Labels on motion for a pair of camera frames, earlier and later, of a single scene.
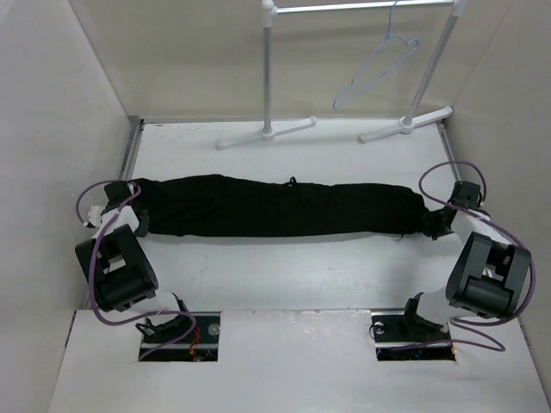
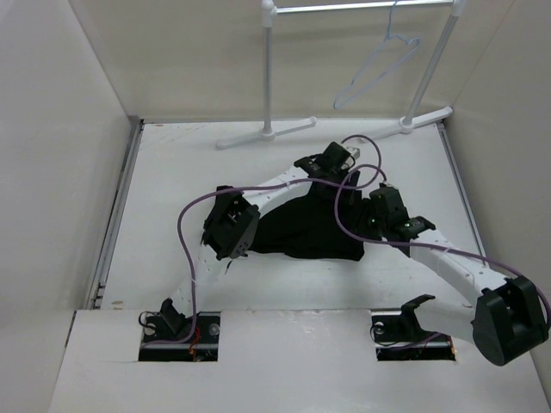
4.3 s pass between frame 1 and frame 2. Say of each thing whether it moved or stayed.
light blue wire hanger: stayed
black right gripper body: moved
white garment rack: stayed
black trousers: moved
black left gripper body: moved
